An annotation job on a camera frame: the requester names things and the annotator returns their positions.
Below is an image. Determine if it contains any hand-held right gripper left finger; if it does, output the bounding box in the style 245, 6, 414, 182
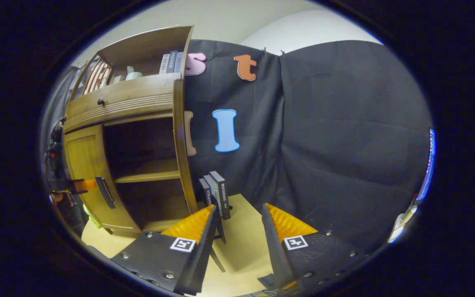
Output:
111, 204, 218, 296

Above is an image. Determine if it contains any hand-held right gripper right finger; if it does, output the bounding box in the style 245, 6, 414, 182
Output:
261, 203, 370, 292

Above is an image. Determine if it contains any wooden cabinet door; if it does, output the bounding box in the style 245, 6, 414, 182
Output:
63, 123, 142, 235
173, 108, 200, 215

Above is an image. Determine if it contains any wooden double-door shoe cabinet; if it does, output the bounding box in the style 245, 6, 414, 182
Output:
62, 26, 200, 238

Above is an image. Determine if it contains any yellow-green object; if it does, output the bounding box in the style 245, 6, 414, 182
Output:
81, 203, 102, 230

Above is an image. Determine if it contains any grey spine book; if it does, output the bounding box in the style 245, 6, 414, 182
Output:
203, 174, 222, 218

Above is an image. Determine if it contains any wooden drawer with black knob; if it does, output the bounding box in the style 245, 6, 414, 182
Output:
63, 78, 176, 133

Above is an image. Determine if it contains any white object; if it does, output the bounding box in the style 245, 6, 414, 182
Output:
387, 204, 419, 244

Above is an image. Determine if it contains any blue lit screen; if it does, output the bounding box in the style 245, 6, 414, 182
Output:
415, 127, 437, 203

